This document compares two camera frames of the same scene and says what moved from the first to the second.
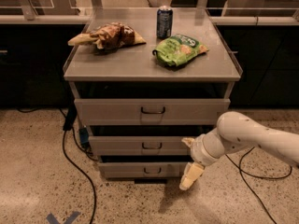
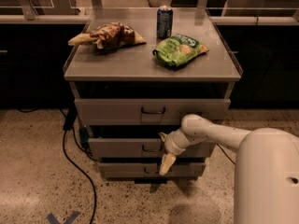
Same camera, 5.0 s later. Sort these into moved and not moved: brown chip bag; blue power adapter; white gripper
Moved: white gripper
Not moved: blue power adapter; brown chip bag
